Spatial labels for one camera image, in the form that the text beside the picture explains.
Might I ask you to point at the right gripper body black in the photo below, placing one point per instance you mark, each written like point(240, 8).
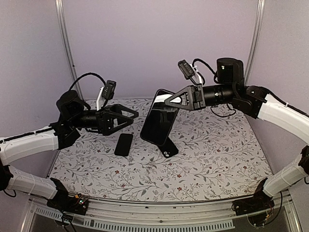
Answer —
point(199, 99)

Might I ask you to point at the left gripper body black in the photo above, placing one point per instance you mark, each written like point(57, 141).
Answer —
point(99, 121)

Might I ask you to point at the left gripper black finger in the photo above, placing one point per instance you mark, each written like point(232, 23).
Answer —
point(122, 110)
point(113, 122)

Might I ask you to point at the large black phone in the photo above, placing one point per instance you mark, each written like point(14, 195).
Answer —
point(123, 145)

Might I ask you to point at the small black phone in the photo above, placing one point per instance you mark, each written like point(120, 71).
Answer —
point(159, 120)

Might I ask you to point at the black case with camera holes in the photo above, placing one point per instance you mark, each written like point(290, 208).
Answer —
point(168, 149)

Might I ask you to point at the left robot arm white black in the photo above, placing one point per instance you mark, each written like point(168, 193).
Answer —
point(75, 114)

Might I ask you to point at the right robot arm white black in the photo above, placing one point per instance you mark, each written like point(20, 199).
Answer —
point(256, 102)

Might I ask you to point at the floral patterned table mat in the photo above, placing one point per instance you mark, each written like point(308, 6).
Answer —
point(218, 158)

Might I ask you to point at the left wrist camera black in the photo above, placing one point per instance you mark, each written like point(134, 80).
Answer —
point(108, 90)

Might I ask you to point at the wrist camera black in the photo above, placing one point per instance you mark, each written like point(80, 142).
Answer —
point(108, 90)
point(186, 69)

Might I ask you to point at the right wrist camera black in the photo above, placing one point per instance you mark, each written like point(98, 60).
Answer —
point(186, 69)

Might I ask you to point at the right camera cable black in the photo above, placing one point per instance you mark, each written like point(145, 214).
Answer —
point(206, 64)

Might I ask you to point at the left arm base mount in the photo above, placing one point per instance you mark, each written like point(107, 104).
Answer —
point(64, 202)

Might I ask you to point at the right aluminium frame post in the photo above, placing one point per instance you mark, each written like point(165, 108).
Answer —
point(255, 38)

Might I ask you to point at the aluminium frame post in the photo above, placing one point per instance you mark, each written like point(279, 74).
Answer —
point(255, 38)
point(65, 38)

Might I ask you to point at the front aluminium rail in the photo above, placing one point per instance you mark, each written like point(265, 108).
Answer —
point(120, 216)

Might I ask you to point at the left aluminium frame post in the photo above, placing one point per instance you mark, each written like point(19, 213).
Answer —
point(65, 38)

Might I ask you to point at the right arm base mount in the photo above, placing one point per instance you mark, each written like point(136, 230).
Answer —
point(259, 201)

